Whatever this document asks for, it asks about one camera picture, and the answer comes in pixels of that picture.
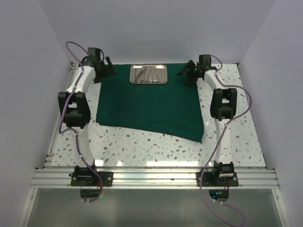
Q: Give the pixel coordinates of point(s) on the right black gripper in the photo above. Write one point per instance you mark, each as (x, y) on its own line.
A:
(190, 65)

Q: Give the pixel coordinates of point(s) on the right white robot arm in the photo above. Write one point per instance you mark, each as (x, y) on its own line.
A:
(222, 109)

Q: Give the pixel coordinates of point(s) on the aluminium rail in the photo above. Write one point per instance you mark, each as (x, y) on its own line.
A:
(155, 178)
(51, 147)

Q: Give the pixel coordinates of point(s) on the aluminium left side rail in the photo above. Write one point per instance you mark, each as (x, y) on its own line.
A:
(51, 147)

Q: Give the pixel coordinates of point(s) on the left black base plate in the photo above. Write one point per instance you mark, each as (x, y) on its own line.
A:
(92, 180)

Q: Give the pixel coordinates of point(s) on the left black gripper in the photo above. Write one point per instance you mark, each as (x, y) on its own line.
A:
(108, 71)

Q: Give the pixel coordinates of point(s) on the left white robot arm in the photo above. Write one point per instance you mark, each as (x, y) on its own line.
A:
(73, 105)

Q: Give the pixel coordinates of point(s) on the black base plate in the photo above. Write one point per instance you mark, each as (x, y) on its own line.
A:
(92, 180)
(209, 180)

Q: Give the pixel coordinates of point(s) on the dark green surgical cloth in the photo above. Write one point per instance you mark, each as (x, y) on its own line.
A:
(172, 108)

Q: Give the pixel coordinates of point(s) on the aluminium front rail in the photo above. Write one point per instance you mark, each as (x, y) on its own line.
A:
(155, 178)

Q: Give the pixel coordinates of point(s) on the steel instrument tray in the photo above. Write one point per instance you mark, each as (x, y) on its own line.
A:
(148, 74)

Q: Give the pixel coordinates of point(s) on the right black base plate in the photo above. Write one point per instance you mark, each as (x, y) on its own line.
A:
(209, 180)

